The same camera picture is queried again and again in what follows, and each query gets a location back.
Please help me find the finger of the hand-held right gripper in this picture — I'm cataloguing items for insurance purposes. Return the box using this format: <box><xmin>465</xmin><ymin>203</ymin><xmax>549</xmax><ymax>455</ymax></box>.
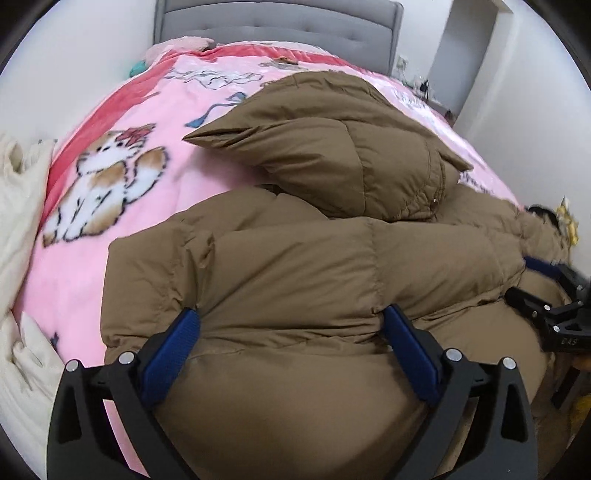
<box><xmin>505</xmin><ymin>286</ymin><xmax>557</xmax><ymax>326</ymax></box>
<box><xmin>523</xmin><ymin>256</ymin><xmax>575</xmax><ymax>289</ymax></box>

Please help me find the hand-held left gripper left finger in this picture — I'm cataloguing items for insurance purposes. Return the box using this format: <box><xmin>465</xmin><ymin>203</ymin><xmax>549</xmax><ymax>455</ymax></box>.
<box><xmin>46</xmin><ymin>308</ymin><xmax>202</xmax><ymax>480</ymax></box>

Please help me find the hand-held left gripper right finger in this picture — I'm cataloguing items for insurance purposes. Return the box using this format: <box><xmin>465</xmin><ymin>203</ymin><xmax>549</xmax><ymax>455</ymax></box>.
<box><xmin>382</xmin><ymin>305</ymin><xmax>539</xmax><ymax>480</ymax></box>

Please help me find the brown puffer jacket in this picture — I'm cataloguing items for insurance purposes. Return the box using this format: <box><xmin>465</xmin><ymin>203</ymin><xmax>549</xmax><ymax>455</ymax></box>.
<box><xmin>99</xmin><ymin>70</ymin><xmax>575</xmax><ymax>480</ymax></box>

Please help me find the yellow patterned object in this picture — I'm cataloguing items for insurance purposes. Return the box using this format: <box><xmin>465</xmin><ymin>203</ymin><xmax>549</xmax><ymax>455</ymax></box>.
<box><xmin>555</xmin><ymin>196</ymin><xmax>581</xmax><ymax>247</ymax></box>

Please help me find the cream quilted jacket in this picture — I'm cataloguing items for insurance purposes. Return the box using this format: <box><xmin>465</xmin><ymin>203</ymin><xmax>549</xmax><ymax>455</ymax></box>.
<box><xmin>0</xmin><ymin>134</ymin><xmax>109</xmax><ymax>480</ymax></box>

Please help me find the pink cat print blanket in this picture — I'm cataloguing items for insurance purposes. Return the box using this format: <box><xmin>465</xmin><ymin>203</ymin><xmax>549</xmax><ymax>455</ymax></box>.
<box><xmin>11</xmin><ymin>41</ymin><xmax>525</xmax><ymax>480</ymax></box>

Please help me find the cluttered nightstand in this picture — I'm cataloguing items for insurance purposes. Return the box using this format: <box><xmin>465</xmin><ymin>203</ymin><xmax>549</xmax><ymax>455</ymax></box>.
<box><xmin>392</xmin><ymin>54</ymin><xmax>432</xmax><ymax>99</ymax></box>

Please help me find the pink plush pillow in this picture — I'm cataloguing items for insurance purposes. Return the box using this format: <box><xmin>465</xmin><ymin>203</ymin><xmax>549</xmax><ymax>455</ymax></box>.
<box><xmin>144</xmin><ymin>34</ymin><xmax>218</xmax><ymax>63</ymax></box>

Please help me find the grey tufted headboard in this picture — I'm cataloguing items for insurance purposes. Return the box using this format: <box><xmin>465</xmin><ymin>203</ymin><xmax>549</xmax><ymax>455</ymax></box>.
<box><xmin>154</xmin><ymin>0</ymin><xmax>403</xmax><ymax>77</ymax></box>

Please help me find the black strap object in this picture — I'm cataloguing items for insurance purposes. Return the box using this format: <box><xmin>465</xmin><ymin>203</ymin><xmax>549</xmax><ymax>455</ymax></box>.
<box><xmin>525</xmin><ymin>204</ymin><xmax>559</xmax><ymax>227</ymax></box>

